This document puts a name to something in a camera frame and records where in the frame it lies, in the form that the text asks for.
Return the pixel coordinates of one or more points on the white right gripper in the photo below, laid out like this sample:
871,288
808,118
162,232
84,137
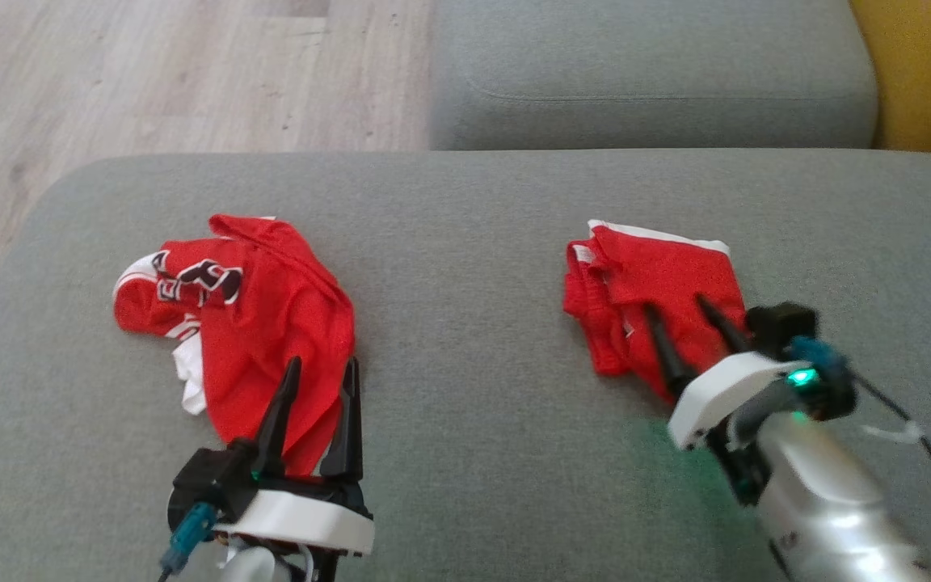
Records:
724,396

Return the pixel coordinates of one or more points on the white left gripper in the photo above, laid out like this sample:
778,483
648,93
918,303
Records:
312,517

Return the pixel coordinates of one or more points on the red shorts with white stripe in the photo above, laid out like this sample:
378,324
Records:
659,275

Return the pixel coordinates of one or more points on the red Bulls 23 jersey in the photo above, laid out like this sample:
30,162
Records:
271,323

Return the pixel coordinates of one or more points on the grey sofa seat cushion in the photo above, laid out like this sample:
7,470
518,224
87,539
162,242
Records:
473,283

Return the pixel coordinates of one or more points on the grey sofa back cushion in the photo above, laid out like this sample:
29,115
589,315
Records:
635,56

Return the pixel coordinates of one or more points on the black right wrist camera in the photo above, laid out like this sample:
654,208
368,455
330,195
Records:
781,323

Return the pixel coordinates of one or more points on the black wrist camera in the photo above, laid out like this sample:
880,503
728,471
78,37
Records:
207,485
781,323

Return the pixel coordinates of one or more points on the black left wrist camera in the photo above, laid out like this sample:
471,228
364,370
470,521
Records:
207,485

